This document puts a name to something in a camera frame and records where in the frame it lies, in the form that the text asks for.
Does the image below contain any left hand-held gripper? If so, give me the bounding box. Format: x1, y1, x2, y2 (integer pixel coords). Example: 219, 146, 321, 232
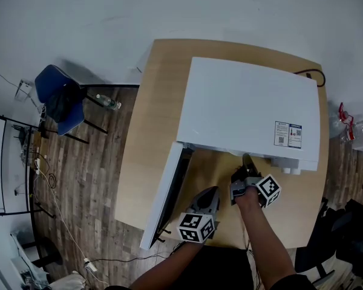
176, 186, 220, 243

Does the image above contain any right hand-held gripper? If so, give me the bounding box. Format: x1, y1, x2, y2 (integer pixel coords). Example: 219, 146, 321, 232
229, 153, 282, 208

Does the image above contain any white microwave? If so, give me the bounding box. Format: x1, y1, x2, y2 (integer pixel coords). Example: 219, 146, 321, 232
139, 56, 321, 251

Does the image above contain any person's left forearm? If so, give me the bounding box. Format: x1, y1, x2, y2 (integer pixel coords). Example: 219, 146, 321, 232
129, 240, 205, 290

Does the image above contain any person's right forearm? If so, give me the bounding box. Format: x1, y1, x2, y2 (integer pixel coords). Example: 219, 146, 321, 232
235, 187, 297, 290

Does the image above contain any person's black clothing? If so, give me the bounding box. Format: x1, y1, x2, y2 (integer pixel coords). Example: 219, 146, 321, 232
104, 245, 318, 290

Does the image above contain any black office chair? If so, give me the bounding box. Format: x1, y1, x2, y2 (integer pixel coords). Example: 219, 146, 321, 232
295, 246, 335, 283
320, 198, 363, 276

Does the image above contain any clear plastic bottle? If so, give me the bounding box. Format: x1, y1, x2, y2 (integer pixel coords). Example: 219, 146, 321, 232
96, 94, 122, 111

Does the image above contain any white cloth bag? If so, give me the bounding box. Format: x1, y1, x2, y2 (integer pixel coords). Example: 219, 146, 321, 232
50, 270, 87, 290

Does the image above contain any black bag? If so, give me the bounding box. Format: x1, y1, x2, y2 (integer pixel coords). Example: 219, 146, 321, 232
46, 85, 84, 123

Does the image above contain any brown cardboard box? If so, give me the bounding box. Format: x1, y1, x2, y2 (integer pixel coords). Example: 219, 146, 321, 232
30, 131, 43, 152

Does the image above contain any white machine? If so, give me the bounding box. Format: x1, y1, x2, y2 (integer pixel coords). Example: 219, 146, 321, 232
8, 231, 49, 290

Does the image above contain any black router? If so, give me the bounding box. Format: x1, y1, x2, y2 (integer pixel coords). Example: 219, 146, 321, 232
13, 124, 33, 143

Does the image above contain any blue chair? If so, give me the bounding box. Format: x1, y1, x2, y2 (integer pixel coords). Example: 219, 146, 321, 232
34, 64, 109, 144

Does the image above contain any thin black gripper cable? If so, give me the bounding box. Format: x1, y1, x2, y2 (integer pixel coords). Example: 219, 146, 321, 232
244, 231, 261, 289

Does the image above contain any black cable loop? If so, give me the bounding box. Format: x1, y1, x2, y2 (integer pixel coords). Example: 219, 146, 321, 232
293, 68, 326, 88

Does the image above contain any long white cable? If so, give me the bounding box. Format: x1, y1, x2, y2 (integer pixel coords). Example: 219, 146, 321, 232
33, 167, 110, 286

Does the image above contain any white wall box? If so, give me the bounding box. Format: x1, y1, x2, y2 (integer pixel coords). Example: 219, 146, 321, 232
15, 79, 34, 101

